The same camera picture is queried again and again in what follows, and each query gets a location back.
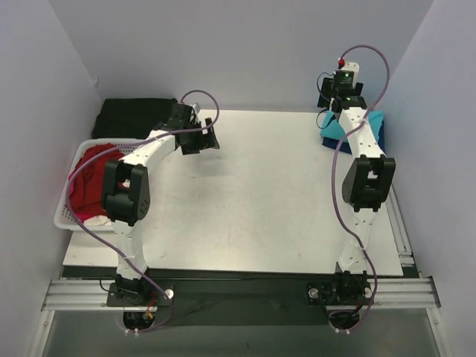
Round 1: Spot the turquoise t-shirt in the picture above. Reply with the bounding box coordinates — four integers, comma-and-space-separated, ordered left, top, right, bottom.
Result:
320, 111, 385, 147

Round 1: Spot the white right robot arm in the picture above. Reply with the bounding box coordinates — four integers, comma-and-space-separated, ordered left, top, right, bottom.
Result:
319, 67, 396, 274

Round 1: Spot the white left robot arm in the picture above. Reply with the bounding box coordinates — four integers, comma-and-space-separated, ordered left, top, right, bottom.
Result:
101, 103, 220, 306

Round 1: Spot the folded navy blue t-shirt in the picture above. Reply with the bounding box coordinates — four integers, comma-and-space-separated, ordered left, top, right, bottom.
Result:
321, 123, 386, 155

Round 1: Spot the black folded t-shirt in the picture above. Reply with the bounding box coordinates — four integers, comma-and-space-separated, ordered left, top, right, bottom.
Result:
91, 98, 178, 139

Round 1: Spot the red t-shirt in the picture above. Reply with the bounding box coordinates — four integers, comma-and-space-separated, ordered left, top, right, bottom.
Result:
71, 149, 123, 217

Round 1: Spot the white t-shirt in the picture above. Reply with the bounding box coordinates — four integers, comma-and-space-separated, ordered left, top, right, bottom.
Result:
83, 215, 111, 227

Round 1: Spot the pink garment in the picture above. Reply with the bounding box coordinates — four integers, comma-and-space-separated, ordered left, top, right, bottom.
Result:
68, 173, 91, 223

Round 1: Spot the white plastic laundry basket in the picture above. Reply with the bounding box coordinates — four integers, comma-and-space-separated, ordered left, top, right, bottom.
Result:
54, 138, 141, 231

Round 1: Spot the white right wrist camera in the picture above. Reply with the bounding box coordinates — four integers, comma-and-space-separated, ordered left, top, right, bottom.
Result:
342, 61, 360, 85

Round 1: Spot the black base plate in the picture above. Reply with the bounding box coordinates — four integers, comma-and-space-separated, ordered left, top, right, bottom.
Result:
104, 271, 376, 331

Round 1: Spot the aluminium frame rail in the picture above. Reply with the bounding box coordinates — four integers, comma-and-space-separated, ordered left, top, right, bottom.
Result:
42, 278, 440, 312

